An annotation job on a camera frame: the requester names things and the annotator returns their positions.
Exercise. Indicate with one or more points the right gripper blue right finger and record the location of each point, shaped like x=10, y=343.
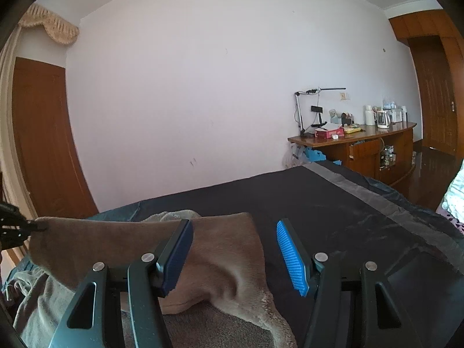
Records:
x=352, y=307

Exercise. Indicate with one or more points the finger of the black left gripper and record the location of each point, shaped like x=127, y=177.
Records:
x=15, y=228

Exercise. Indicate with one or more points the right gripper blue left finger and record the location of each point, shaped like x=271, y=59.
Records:
x=93, y=317

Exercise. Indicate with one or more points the grey-brown fleece garment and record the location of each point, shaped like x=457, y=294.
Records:
x=205, y=274

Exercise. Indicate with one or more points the brown wooden door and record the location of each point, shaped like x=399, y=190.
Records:
x=45, y=147

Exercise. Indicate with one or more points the dark blue bed cover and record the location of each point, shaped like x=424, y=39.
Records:
x=336, y=211

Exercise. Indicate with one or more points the wooden desk with clutter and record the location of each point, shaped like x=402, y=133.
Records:
x=385, y=155

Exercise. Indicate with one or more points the red box on desk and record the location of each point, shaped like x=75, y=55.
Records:
x=329, y=132

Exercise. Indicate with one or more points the white electric kettle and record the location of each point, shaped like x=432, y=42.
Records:
x=383, y=119

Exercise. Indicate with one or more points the beige curtain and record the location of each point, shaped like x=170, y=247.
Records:
x=63, y=33

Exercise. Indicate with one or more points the black desk lamp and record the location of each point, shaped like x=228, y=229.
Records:
x=316, y=110

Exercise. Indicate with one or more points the brown wooden wardrobe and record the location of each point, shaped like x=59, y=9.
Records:
x=437, y=50

